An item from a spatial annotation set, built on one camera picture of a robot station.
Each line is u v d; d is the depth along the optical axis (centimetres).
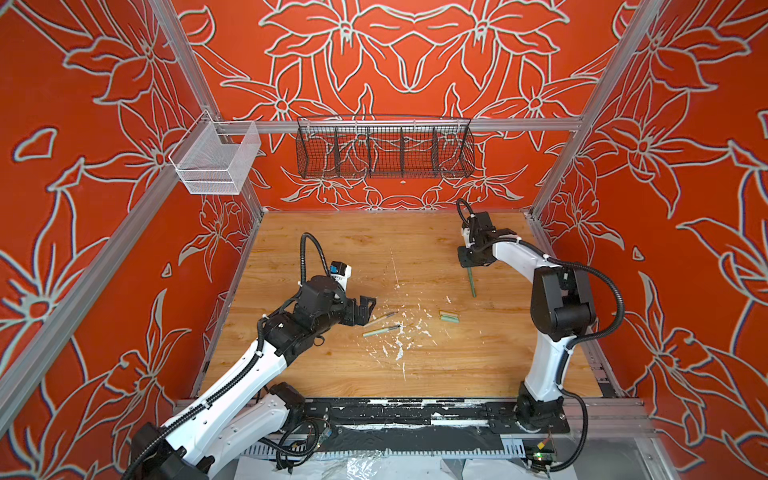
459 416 74
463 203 85
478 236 79
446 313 91
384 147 97
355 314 66
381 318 90
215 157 94
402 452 70
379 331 88
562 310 52
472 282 95
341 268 66
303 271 55
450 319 90
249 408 57
